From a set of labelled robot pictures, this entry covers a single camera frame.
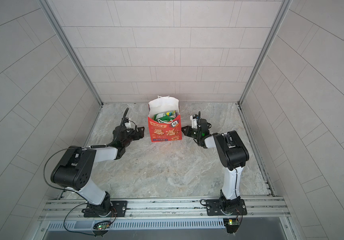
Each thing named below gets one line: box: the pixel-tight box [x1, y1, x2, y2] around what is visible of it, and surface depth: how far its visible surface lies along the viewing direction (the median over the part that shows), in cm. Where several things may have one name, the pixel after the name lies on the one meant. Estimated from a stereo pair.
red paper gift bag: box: [147, 96, 183, 143], surface depth 88 cm
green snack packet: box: [153, 110, 177, 124], surface depth 89 cm
